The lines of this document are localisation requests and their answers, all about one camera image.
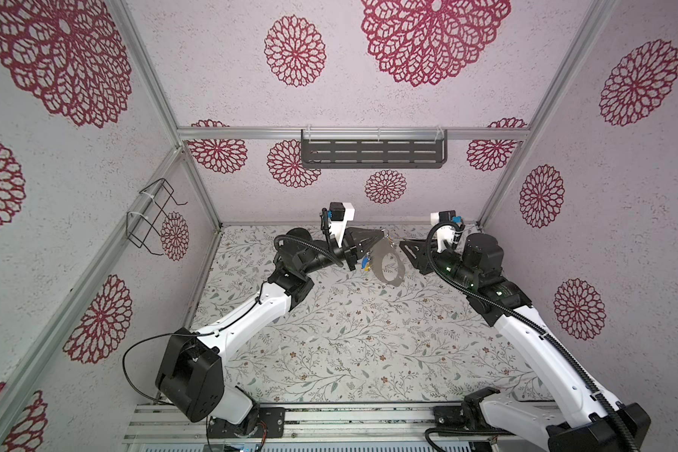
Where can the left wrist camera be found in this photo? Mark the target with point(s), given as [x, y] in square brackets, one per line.
[334, 221]

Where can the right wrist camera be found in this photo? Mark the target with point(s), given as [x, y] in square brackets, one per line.
[449, 232]

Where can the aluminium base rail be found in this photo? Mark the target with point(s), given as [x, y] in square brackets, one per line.
[284, 423]

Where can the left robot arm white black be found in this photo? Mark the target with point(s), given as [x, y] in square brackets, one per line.
[190, 376]

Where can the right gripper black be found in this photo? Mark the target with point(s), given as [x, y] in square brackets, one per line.
[427, 253]

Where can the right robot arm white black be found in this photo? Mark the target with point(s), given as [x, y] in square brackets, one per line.
[582, 415]

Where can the black wire wall basket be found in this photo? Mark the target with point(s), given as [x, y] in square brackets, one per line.
[159, 228]

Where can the grey slotted wall shelf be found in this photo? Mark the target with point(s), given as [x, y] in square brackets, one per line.
[370, 154]

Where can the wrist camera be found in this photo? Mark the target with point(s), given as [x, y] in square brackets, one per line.
[334, 221]
[449, 232]

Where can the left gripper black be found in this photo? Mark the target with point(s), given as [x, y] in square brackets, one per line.
[359, 249]

